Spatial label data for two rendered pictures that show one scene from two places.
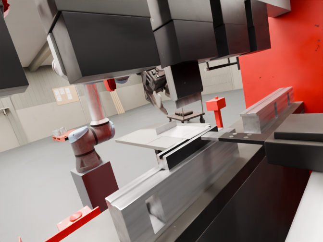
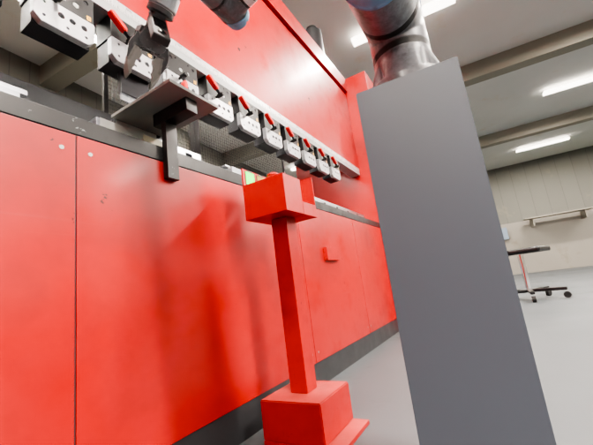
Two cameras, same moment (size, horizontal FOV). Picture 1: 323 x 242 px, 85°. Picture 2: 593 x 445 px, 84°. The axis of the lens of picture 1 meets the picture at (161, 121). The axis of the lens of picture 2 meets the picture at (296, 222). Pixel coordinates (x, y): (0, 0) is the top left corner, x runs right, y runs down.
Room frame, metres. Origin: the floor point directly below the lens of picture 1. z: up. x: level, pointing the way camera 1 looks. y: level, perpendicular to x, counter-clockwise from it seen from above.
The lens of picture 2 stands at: (1.51, 0.02, 0.42)
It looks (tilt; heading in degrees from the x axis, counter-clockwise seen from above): 11 degrees up; 159
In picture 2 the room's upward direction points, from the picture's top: 7 degrees counter-clockwise
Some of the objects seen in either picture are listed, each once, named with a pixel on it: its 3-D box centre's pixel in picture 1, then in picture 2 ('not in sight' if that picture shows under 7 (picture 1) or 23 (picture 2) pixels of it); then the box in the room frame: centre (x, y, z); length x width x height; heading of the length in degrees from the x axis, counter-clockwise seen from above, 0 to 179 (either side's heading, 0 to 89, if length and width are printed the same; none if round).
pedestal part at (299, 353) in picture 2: not in sight; (293, 300); (0.47, 0.37, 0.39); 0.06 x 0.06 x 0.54; 40
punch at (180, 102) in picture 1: (186, 84); (133, 92); (0.43, -0.08, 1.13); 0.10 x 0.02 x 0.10; 130
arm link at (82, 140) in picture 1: (81, 139); (394, 26); (1.03, 0.48, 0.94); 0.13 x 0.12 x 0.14; 131
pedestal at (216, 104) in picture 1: (220, 127); not in sight; (2.23, -0.73, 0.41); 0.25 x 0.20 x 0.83; 40
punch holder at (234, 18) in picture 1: (223, 29); (58, 15); (0.57, -0.25, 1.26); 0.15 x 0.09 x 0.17; 130
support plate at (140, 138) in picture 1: (159, 133); (165, 111); (0.54, 0.02, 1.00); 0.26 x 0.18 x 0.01; 40
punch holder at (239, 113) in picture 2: not in sight; (243, 120); (0.06, 0.37, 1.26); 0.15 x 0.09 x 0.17; 130
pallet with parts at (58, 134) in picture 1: (67, 132); not in sight; (7.18, 3.83, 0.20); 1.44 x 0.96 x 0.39; 45
